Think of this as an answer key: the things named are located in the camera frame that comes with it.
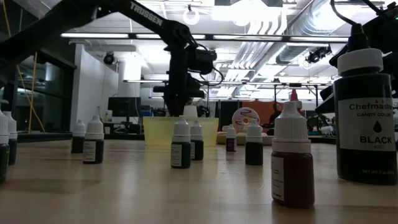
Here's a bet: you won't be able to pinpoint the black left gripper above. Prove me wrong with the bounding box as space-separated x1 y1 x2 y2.
153 74 206 118

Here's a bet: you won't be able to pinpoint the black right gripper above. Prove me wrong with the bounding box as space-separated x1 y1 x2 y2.
328 2 398 68

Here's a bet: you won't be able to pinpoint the large red food coloring bottle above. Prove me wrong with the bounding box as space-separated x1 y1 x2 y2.
289 89 304 118

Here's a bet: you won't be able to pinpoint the small dark food coloring bottle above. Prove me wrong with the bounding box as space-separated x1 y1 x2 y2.
82 114 105 165
170 115 192 169
2 111 18 166
190 119 205 161
71 119 86 154

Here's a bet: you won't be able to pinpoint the small purple food coloring bottle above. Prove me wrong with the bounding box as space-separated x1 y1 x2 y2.
226 124 237 152

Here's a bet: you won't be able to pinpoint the large black food coloring bottle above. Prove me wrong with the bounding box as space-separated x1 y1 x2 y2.
333 23 398 186

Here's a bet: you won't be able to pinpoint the small orange-label food coloring bottle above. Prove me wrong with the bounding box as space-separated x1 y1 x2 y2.
271 101 315 208

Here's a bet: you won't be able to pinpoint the small green food coloring bottle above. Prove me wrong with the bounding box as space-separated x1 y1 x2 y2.
0 110 11 184

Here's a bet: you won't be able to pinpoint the white cone-shaped object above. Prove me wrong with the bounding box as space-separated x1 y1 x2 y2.
183 105 198 118

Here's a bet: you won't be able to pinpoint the yellow translucent plastic bin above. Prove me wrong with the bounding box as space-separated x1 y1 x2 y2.
142 116 220 147

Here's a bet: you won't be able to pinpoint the person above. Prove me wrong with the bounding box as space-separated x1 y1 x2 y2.
267 102 284 128

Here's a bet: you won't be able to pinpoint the black computer monitor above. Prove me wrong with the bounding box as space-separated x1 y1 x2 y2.
108 96 142 125

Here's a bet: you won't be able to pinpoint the dark office desk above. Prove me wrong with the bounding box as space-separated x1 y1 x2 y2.
104 121 144 135

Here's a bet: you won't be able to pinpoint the orange partition panel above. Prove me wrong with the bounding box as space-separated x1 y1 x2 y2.
248 100 292 127

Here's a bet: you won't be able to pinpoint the white striped frosted donut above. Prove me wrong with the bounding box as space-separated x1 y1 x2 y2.
231 106 261 134

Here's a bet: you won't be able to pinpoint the black ceiling spotlight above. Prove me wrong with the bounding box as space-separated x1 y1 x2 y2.
103 52 116 66

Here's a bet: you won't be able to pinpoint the white ceiling pipe bundle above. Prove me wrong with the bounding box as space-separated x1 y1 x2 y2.
231 18 282 74

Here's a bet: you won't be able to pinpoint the overhead LED light bar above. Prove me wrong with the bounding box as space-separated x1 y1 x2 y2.
60 32 349 44

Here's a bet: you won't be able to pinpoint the black ceiling camera mount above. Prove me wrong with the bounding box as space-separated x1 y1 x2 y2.
305 45 333 65

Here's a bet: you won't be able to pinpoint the black background workstation frame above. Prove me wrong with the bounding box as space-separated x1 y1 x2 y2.
123 79 332 118

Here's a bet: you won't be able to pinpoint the silver ventilation duct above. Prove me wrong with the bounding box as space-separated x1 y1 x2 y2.
275 0 346 65

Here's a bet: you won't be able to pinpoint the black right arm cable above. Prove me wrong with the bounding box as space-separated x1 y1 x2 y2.
329 0 357 26

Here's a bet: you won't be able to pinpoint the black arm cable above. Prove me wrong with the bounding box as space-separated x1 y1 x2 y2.
329 0 357 26
198 66 225 87

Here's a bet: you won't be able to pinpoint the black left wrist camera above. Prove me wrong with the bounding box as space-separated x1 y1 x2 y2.
186 46 218 75

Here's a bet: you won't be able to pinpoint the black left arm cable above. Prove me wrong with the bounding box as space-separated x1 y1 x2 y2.
198 66 225 87

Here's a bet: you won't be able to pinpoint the round ring ceiling lamp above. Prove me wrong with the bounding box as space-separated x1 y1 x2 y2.
182 6 201 26

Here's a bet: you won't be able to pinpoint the yellow extension cord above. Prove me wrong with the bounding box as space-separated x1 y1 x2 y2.
1 0 46 133

